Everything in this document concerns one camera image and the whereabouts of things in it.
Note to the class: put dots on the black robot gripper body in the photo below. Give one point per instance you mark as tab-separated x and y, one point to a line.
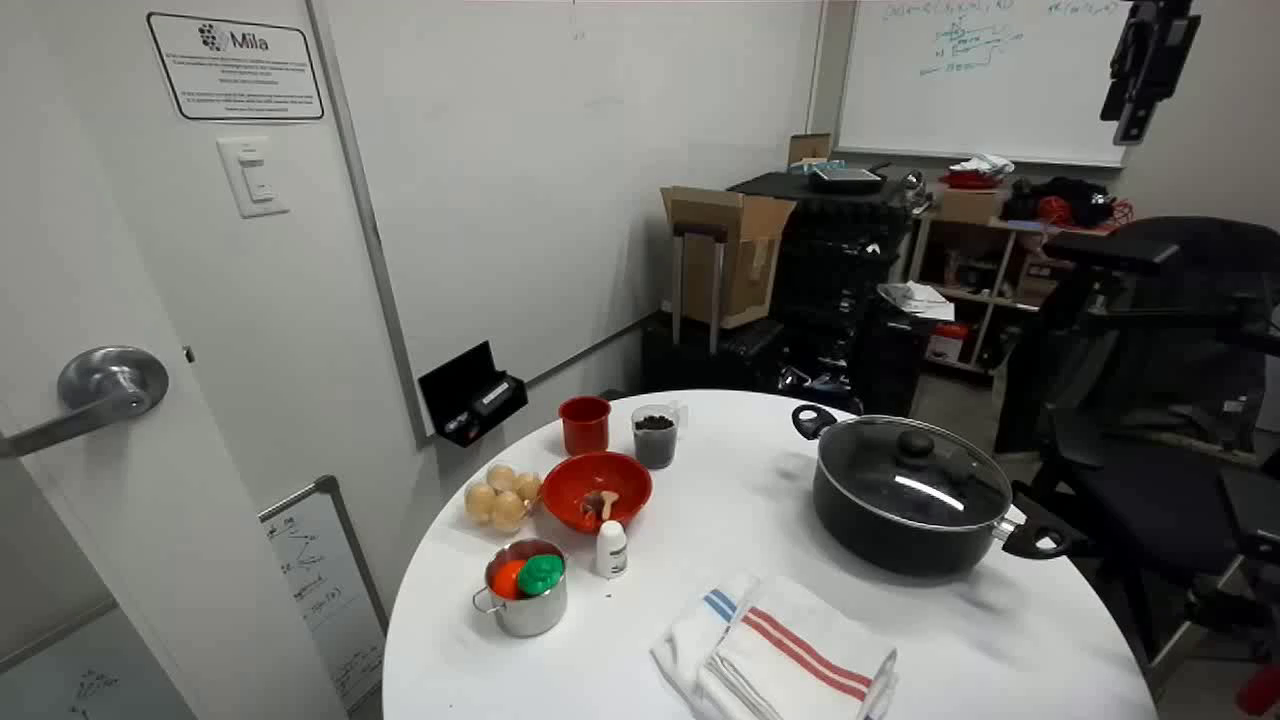
1160	42

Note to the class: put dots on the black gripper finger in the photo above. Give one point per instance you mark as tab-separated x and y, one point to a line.
1115	84
1143	123

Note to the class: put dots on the glass pot lid black knob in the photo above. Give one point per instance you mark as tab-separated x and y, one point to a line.
910	473

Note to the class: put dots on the black bag with red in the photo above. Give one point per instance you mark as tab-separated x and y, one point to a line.
1061	202

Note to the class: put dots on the cardboard box on shelf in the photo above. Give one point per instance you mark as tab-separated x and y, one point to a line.
970	202

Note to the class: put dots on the wooden shelf unit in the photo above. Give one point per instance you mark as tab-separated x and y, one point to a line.
982	284

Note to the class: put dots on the black office chair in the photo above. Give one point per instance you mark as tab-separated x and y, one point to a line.
1160	402

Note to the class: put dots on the dark flat book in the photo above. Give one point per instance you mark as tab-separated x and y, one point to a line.
847	172

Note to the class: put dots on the small brown box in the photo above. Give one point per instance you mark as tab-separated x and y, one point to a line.
811	147

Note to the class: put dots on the black cabinet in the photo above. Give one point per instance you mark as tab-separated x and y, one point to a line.
833	264

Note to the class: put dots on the black waste bin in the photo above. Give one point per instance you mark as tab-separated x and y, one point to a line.
889	362

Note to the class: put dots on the open cardboard box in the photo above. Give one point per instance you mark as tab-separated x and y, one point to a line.
724	263

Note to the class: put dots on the clear cup with dark contents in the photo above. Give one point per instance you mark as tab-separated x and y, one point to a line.
655	441

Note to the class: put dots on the red object on floor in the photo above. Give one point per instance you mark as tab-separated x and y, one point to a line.
1261	691

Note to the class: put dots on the red striped white towel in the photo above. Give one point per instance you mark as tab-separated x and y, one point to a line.
807	654

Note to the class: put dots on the red cup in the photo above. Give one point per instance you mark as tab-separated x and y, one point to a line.
585	426

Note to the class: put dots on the red plastic bowl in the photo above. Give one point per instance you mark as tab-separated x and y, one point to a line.
574	485

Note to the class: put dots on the small white pump bottle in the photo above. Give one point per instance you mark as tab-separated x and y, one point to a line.
609	546

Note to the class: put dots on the blue striped white towel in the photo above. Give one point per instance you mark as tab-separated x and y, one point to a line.
694	642

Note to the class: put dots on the beige toy potato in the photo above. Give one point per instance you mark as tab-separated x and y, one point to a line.
476	501
525	488
503	479
511	513

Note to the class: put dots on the black marker tray holder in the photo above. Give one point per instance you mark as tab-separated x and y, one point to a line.
467	392

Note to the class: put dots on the green toy ball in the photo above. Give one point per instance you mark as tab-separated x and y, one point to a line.
542	575

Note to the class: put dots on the orange toy ball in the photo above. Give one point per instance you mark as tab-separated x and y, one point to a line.
506	576

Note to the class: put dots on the small framed whiteboard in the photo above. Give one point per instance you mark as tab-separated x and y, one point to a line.
326	584

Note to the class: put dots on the grey door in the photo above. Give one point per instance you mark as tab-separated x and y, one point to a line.
120	535

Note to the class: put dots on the wall whiteboard with green writing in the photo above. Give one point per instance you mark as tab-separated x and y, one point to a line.
982	80

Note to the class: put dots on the white light switch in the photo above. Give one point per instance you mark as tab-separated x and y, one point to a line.
251	176

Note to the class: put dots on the white wall sign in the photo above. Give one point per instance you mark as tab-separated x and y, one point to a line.
234	64

